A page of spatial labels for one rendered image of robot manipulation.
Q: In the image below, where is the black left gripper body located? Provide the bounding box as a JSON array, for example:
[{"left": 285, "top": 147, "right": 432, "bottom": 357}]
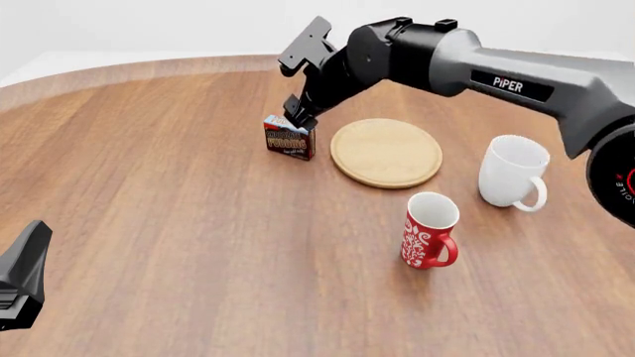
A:
[{"left": 0, "top": 283, "right": 47, "bottom": 333}]

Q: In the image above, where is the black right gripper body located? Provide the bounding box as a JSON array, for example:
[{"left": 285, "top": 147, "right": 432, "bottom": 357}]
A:
[{"left": 296, "top": 83, "right": 344, "bottom": 119}]

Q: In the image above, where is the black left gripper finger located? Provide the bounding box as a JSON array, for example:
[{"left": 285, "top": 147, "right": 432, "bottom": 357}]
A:
[{"left": 0, "top": 219, "right": 54, "bottom": 298}]

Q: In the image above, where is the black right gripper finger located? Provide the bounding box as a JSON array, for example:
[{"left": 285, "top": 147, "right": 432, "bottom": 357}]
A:
[
  {"left": 291, "top": 110, "right": 319, "bottom": 131},
  {"left": 282, "top": 93, "right": 303, "bottom": 120}
]

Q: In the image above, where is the chocolate pudding box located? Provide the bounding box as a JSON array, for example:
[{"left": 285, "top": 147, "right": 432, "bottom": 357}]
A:
[{"left": 262, "top": 113, "right": 318, "bottom": 162}]

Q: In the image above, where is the round wooden plate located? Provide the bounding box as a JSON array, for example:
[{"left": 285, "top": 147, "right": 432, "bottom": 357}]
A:
[{"left": 329, "top": 117, "right": 444, "bottom": 190}]

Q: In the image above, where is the red patterned mug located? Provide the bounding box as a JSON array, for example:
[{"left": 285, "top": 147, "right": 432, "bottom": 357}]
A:
[{"left": 400, "top": 190, "right": 461, "bottom": 271}]

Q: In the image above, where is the white mug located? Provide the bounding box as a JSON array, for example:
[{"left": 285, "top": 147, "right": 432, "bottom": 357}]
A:
[{"left": 477, "top": 134, "right": 551, "bottom": 213}]

